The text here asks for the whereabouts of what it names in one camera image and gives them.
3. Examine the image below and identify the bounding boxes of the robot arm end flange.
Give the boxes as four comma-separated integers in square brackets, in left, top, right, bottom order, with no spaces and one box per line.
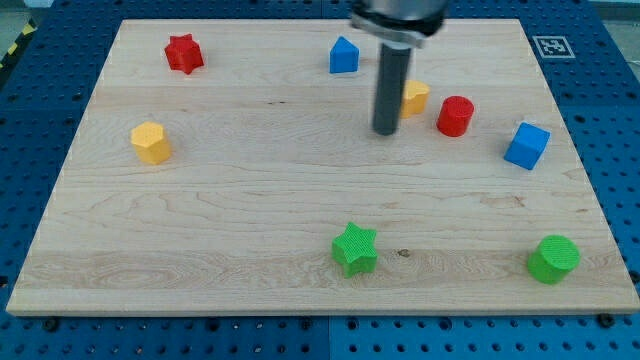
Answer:
[350,0,449,48]

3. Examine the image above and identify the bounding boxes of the blue cube block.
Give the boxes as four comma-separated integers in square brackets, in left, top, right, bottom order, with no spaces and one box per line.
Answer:
[503,122,551,170]

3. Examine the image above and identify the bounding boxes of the green star block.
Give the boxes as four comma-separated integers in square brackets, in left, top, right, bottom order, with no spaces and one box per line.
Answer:
[331,222,378,278]

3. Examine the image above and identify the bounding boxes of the wooden board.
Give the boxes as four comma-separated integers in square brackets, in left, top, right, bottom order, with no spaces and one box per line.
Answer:
[7,19,639,317]

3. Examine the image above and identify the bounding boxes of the yellow heart block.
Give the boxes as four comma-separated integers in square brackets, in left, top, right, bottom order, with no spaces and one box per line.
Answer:
[400,80,430,119]

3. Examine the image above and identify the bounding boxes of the blue pentagon house block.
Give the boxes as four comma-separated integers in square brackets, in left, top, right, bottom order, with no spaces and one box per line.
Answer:
[329,36,360,74]

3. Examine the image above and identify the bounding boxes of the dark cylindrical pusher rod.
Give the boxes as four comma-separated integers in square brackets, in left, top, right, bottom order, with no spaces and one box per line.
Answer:
[372,42,412,136]

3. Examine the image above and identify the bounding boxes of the red cylinder block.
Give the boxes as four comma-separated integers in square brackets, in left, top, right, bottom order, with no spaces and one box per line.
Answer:
[436,95,475,137]

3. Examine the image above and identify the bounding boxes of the yellow hexagon block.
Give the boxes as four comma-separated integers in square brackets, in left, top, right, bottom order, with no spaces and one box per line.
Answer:
[130,121,172,165]

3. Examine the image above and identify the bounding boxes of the red star block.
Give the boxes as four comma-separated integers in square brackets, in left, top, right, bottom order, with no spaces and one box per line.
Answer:
[164,33,204,75]

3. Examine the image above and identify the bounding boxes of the green cylinder block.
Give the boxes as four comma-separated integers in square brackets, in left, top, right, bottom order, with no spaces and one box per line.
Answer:
[527,235,581,285]

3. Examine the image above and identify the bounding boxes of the white fiducial marker tag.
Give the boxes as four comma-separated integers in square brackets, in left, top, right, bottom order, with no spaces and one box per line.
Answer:
[532,35,575,59]

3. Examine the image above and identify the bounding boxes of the yellow black hazard tape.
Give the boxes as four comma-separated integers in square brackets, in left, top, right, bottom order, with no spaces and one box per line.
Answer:
[1,18,38,71]

